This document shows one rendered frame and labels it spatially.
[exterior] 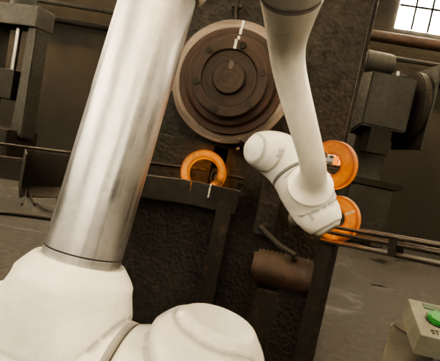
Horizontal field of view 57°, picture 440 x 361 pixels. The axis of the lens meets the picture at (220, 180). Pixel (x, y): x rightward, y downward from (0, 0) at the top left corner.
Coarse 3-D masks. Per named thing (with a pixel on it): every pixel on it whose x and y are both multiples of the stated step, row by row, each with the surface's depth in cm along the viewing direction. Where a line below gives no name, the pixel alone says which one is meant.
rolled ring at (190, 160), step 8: (200, 152) 164; (208, 152) 163; (184, 160) 163; (192, 160) 163; (216, 160) 162; (184, 168) 162; (224, 168) 161; (184, 176) 161; (216, 176) 161; (224, 176) 160; (216, 184) 160
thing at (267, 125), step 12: (216, 24) 154; (228, 24) 154; (240, 24) 153; (252, 24) 153; (192, 36) 156; (264, 36) 152; (180, 60) 157; (180, 96) 157; (180, 108) 158; (192, 120) 157; (276, 120) 153; (204, 132) 157; (252, 132) 154
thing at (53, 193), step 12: (24, 156) 133; (36, 156) 146; (48, 156) 148; (60, 156) 150; (24, 168) 127; (36, 168) 146; (48, 168) 148; (60, 168) 150; (24, 180) 145; (36, 180) 147; (48, 180) 149; (60, 180) 151; (36, 192) 136; (48, 192) 138
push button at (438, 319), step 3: (429, 312) 82; (432, 312) 82; (435, 312) 82; (438, 312) 82; (429, 315) 81; (432, 315) 81; (435, 315) 81; (438, 315) 81; (429, 318) 81; (432, 318) 80; (435, 318) 80; (438, 318) 80; (432, 321) 80; (435, 321) 80; (438, 321) 80; (435, 324) 80; (438, 324) 79
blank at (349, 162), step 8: (328, 144) 126; (336, 144) 125; (344, 144) 123; (328, 152) 126; (336, 152) 125; (344, 152) 123; (352, 152) 122; (344, 160) 123; (352, 160) 121; (344, 168) 123; (352, 168) 121; (336, 176) 124; (344, 176) 123; (352, 176) 122; (336, 184) 124; (344, 184) 123
